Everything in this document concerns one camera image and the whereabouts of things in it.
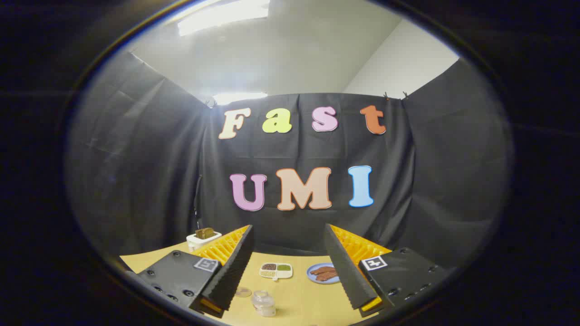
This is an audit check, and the wooden table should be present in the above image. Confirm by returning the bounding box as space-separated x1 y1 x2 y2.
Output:
120 242 386 326

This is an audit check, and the clear plastic juice bottle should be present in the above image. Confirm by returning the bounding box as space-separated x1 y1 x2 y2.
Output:
252 290 277 317

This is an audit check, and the white toaster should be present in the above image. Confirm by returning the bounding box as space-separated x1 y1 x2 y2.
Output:
186 228 222 253

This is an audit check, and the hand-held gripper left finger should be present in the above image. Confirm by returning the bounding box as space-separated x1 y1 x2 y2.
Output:
136 225 254 318

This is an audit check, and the white divided condiment dish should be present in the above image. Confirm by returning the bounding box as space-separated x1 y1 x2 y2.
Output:
259 263 293 282

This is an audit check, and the blue plate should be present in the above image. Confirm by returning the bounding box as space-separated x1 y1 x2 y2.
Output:
307 263 340 285

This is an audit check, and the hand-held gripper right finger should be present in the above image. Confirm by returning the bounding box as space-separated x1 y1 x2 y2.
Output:
324 223 447 317

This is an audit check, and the black backdrop cloth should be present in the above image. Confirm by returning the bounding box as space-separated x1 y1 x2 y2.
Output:
66 50 515 268

